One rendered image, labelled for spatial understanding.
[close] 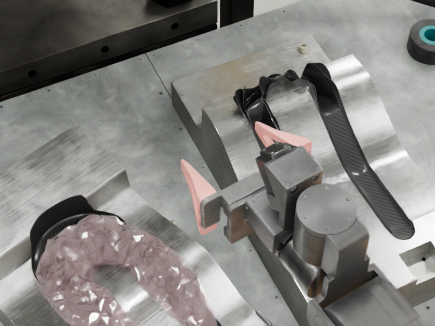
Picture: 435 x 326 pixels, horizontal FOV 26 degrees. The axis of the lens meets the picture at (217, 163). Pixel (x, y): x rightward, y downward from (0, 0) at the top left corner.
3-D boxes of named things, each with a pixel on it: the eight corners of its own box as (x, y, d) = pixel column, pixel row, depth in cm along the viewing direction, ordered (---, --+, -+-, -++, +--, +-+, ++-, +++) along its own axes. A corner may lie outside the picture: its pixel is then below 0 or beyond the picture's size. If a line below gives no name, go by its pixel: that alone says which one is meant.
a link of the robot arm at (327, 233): (267, 209, 87) (346, 306, 80) (342, 169, 89) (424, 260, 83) (263, 273, 96) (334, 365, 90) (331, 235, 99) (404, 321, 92)
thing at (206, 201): (162, 152, 99) (210, 215, 94) (219, 123, 101) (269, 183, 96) (166, 190, 104) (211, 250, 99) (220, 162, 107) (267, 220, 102)
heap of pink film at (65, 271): (231, 320, 129) (232, 293, 122) (131, 404, 122) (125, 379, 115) (112, 204, 140) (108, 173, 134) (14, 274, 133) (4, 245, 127)
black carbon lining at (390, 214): (420, 240, 135) (432, 204, 128) (322, 282, 131) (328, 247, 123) (305, 76, 154) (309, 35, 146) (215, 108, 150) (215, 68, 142)
